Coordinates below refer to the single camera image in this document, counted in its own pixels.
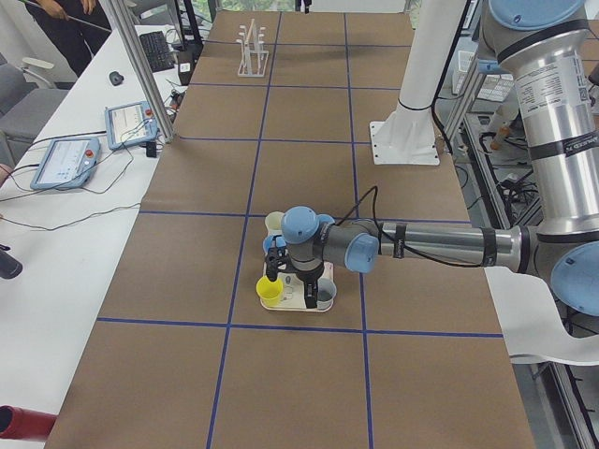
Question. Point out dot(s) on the black computer mouse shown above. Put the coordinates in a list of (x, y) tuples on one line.
[(116, 78)]

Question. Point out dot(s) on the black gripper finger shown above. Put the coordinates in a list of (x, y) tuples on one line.
[(274, 259), (310, 293)]

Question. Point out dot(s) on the yellow plastic cup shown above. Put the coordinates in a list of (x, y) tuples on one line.
[(269, 292)]

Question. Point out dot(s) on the far blue teach pendant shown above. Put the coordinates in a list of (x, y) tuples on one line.
[(130, 125)]

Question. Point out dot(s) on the white chair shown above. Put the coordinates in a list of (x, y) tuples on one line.
[(531, 325)]

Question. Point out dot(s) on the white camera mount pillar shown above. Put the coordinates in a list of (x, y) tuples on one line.
[(407, 136)]

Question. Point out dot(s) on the pale green plastic cup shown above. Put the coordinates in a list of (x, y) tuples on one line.
[(273, 222)]

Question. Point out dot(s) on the red cylinder bottle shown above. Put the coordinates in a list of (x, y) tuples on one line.
[(26, 425)]

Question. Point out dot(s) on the light blue plastic cup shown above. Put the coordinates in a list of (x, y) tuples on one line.
[(274, 244)]

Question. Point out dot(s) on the white wire cup rack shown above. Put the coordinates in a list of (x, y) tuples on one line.
[(254, 55)]

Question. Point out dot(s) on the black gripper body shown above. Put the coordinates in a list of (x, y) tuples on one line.
[(309, 277)]

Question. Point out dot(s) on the grey plastic cup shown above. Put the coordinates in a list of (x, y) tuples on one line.
[(326, 293)]

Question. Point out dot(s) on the near blue teach pendant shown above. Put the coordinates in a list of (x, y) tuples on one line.
[(67, 164)]

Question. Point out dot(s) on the black water bottle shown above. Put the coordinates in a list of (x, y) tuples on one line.
[(9, 266)]

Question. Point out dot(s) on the black keyboard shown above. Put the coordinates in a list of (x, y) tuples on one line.
[(157, 51)]

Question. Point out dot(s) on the blue teach pendant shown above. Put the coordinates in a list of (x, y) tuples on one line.
[(67, 164), (130, 125)]

